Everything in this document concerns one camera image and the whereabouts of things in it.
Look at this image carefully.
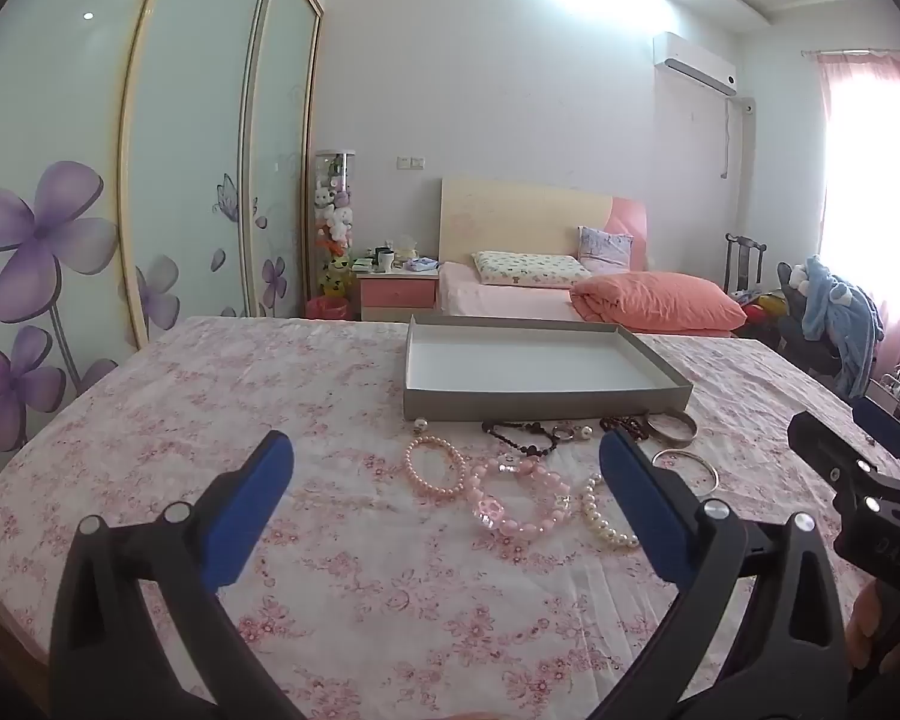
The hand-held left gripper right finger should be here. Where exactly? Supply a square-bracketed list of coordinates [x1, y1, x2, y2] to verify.
[596, 427, 848, 720]

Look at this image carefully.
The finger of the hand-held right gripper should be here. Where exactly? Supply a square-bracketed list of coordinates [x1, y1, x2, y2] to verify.
[787, 411, 882, 492]
[851, 395, 900, 470]

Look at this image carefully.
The blue plush robe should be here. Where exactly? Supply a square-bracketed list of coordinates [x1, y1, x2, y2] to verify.
[798, 255, 887, 400]

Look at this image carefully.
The dark red bead bracelet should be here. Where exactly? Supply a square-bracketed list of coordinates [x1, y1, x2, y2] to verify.
[598, 411, 652, 445]

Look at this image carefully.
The black bead bracelet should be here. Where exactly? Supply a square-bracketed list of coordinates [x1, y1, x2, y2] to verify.
[482, 418, 561, 458]

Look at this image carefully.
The pink floral tablecloth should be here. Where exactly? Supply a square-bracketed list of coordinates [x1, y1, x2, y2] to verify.
[0, 313, 900, 720]

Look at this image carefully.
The wardrobe with purple flower doors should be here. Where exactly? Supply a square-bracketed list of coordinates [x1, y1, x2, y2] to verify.
[0, 0, 325, 458]

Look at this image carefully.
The folded orange duvet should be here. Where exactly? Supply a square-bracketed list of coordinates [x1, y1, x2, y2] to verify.
[568, 271, 748, 333]

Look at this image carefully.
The white air conditioner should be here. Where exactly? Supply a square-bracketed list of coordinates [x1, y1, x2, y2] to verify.
[652, 31, 740, 99]

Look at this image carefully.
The wide silver bangle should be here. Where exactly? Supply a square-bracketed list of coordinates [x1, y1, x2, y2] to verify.
[643, 407, 700, 446]

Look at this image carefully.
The bed with pink sheet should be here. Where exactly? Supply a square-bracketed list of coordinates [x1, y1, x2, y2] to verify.
[436, 178, 743, 338]

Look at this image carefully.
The cream patterned pillow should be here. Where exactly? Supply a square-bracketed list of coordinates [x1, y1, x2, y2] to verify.
[471, 249, 593, 290]

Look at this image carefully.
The clear tube of plush toys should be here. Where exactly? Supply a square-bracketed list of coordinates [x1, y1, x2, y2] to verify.
[313, 149, 358, 302]

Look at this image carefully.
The lilac square pillow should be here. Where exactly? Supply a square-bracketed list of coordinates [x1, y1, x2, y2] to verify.
[576, 226, 635, 275]

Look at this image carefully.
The thin silver bangle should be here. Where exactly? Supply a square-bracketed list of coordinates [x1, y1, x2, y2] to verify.
[651, 448, 721, 497]

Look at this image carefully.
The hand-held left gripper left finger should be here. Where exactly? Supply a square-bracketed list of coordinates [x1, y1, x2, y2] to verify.
[49, 430, 308, 720]

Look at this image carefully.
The pink pearl bracelet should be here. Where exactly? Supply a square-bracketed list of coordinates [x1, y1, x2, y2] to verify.
[406, 435, 467, 497]

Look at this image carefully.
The pink crystal bead bracelet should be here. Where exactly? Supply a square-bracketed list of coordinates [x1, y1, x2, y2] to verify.
[463, 456, 573, 539]

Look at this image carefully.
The white pearl bracelet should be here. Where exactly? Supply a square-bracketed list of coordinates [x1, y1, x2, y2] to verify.
[580, 471, 640, 550]

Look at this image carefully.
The dark wooden chair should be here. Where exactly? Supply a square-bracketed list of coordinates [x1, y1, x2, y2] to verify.
[724, 233, 767, 295]

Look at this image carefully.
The pink and cream nightstand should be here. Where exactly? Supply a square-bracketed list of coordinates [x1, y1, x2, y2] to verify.
[357, 268, 443, 323]

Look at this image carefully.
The grey shallow tray box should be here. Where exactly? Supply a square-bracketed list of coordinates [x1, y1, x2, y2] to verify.
[403, 315, 695, 421]

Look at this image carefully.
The red trash bin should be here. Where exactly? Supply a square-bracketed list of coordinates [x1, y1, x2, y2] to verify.
[305, 295, 356, 322]

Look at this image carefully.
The person's right hand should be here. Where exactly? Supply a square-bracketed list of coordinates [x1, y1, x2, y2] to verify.
[846, 589, 882, 670]

